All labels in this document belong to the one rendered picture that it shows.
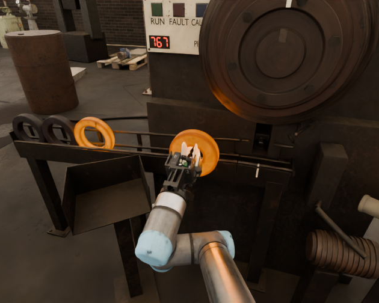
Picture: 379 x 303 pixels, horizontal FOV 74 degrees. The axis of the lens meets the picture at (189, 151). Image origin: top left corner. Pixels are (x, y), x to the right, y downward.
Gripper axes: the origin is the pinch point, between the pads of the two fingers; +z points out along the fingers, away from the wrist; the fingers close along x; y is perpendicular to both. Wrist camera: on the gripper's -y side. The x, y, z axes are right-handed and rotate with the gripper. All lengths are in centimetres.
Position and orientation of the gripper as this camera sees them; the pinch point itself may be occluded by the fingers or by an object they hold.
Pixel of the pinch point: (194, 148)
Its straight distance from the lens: 77.1
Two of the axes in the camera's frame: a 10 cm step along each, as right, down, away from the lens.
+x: -9.6, -1.3, 2.5
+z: 2.7, -7.1, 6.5
